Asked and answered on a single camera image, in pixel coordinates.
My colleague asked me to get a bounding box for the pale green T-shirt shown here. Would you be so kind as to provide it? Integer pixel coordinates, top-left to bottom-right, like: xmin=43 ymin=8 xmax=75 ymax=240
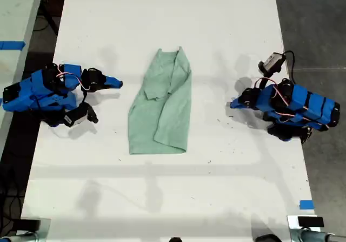
xmin=128 ymin=46 xmax=193 ymax=155

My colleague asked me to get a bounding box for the white side table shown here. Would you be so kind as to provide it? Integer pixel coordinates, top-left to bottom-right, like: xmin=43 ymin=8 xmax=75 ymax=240
xmin=0 ymin=0 xmax=45 ymax=152

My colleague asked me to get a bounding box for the round black object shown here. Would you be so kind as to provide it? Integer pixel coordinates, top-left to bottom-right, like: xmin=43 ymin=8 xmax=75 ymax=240
xmin=255 ymin=234 xmax=283 ymax=242

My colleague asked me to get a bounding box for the black camera box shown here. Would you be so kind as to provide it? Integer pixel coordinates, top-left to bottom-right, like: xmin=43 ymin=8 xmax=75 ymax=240
xmin=257 ymin=51 xmax=288 ymax=74
xmin=63 ymin=102 xmax=99 ymax=128

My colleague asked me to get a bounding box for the black camera cable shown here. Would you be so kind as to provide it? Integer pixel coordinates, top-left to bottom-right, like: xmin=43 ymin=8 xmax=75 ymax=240
xmin=282 ymin=50 xmax=297 ymax=84

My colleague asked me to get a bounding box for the long blue tape strip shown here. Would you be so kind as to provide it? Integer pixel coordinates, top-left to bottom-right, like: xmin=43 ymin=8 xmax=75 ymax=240
xmin=0 ymin=40 xmax=26 ymax=51

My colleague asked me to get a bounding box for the grey metal tube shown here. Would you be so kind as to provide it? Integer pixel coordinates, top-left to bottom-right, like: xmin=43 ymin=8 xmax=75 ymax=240
xmin=0 ymin=232 xmax=38 ymax=242
xmin=291 ymin=229 xmax=346 ymax=242

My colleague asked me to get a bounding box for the red white servo wire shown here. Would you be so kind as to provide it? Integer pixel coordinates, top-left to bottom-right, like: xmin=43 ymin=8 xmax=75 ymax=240
xmin=55 ymin=64 xmax=90 ymax=93
xmin=253 ymin=77 xmax=289 ymax=107

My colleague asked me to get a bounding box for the small black box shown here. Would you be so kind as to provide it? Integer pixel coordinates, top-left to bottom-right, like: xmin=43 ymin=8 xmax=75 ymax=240
xmin=297 ymin=216 xmax=325 ymax=228
xmin=18 ymin=218 xmax=42 ymax=231

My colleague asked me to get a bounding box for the short blue tape strip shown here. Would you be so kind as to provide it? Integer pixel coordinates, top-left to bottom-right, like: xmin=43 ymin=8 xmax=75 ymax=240
xmin=299 ymin=199 xmax=315 ymax=211

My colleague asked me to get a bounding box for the black floor cable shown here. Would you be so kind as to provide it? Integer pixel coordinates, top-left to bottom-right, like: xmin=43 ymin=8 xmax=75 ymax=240
xmin=32 ymin=14 xmax=56 ymax=33

